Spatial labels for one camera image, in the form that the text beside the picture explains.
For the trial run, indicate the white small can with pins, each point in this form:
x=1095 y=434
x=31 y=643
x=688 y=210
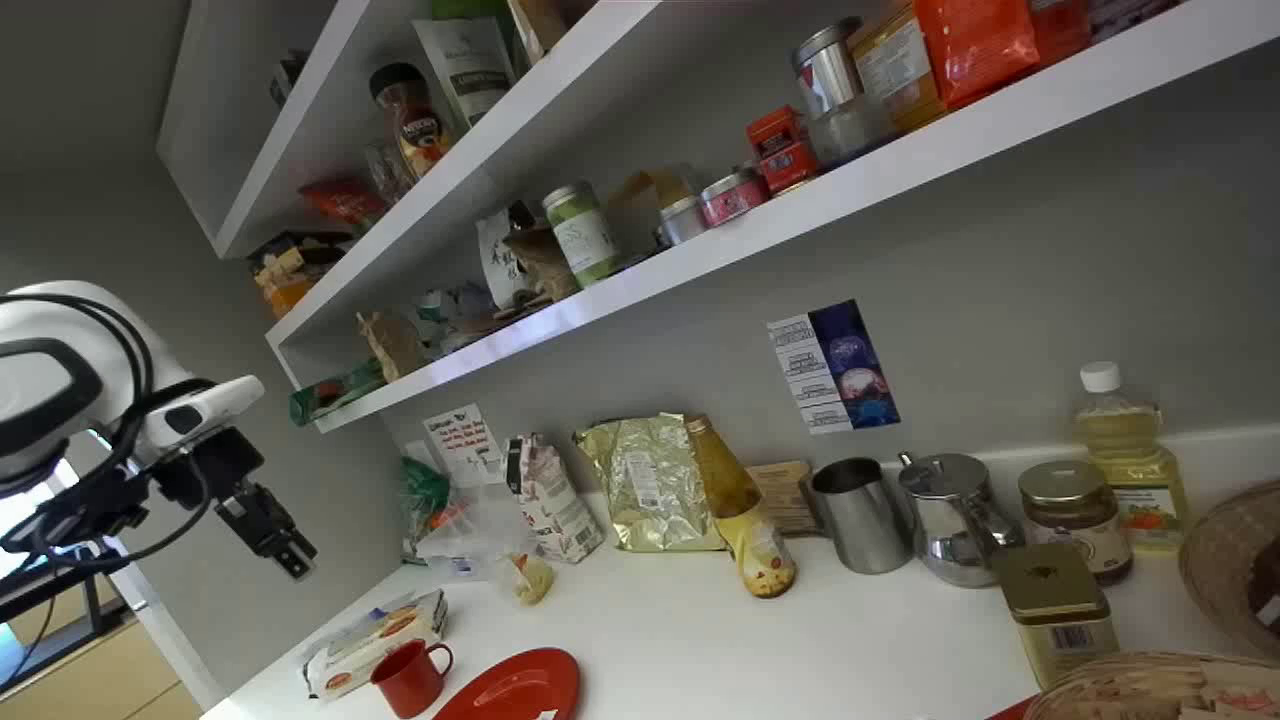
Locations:
x=682 y=223

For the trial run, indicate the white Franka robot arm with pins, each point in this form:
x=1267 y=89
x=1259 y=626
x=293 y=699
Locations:
x=54 y=384

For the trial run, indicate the red snack packet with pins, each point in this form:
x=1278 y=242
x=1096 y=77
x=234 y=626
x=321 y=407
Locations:
x=342 y=200

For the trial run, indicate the green lid jar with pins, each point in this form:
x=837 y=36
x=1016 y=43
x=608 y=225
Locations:
x=582 y=235

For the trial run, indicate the red small box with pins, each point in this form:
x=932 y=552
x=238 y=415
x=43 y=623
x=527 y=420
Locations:
x=781 y=150

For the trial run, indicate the white wall shelf unit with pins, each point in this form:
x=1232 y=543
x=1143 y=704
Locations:
x=932 y=144

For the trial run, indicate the green plastic packet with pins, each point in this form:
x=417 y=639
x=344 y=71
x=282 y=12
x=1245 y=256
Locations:
x=426 y=488

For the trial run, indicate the tan food container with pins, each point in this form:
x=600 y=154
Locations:
x=641 y=200

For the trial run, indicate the gold tin box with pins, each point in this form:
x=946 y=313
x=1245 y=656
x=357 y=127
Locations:
x=1057 y=610

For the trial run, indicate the orange foil packet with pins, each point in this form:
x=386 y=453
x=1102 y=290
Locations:
x=981 y=47

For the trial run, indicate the white green labelled packet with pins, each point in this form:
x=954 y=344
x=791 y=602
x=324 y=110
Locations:
x=465 y=63

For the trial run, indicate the steel milk pitcher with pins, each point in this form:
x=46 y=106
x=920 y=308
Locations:
x=954 y=520

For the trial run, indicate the steel can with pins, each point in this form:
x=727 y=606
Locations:
x=825 y=67

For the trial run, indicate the pink round tin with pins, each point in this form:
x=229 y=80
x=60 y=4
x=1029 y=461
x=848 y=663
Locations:
x=729 y=199

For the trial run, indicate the white red patterned bag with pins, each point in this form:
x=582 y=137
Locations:
x=558 y=501

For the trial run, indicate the yellow oil bottle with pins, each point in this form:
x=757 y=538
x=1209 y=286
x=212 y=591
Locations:
x=1129 y=461

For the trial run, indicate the small brown cardboard box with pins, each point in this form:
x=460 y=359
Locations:
x=786 y=493

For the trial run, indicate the red plate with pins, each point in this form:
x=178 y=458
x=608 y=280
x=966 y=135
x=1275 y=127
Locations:
x=514 y=687

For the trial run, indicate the yellow brown food pouch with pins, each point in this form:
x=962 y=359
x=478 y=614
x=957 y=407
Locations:
x=753 y=549

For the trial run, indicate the brown paper bag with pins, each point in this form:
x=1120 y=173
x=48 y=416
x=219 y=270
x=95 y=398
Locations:
x=386 y=344

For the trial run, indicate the glass jar gold lid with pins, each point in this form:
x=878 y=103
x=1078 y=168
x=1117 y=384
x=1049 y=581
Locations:
x=1075 y=519

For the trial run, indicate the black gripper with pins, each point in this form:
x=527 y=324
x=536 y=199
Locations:
x=258 y=513

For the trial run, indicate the yellow food box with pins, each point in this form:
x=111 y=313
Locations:
x=895 y=71

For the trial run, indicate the round wicker basket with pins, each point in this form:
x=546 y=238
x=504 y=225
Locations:
x=1232 y=566

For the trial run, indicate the orange jar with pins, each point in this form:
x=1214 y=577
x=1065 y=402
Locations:
x=282 y=286

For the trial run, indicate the flat wicker basket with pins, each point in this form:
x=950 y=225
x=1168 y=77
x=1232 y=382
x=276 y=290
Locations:
x=1162 y=689

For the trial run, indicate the clear bag of cookies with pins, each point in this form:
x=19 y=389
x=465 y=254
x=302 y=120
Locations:
x=528 y=577

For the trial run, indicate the handwritten tea paper sign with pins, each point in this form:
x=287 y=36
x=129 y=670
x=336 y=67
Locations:
x=465 y=446

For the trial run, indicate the red cup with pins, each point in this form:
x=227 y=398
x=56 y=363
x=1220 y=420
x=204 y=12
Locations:
x=407 y=681

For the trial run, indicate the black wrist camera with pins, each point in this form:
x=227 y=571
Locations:
x=212 y=461

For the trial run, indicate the dark lid jar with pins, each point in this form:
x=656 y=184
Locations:
x=407 y=110

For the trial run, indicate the white black printed box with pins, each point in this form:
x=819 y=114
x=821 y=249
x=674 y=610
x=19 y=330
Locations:
x=496 y=256

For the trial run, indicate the gold foil bag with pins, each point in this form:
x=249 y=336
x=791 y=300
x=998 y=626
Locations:
x=651 y=482

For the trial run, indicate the green flat packets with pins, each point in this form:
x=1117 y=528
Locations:
x=332 y=393

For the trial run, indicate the steel cup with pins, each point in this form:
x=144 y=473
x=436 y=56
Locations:
x=860 y=519

